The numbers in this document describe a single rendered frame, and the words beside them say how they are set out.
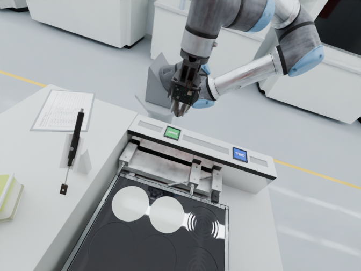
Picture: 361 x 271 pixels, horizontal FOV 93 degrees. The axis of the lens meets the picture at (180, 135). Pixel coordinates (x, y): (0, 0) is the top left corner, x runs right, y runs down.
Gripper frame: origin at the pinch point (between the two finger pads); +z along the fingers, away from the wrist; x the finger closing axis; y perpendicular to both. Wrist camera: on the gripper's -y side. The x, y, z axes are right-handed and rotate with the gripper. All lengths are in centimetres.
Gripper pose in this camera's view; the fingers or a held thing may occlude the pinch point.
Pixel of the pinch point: (178, 112)
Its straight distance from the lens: 56.8
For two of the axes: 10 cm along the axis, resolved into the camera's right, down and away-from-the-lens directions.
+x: 9.5, 3.2, 0.0
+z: -2.3, 6.8, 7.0
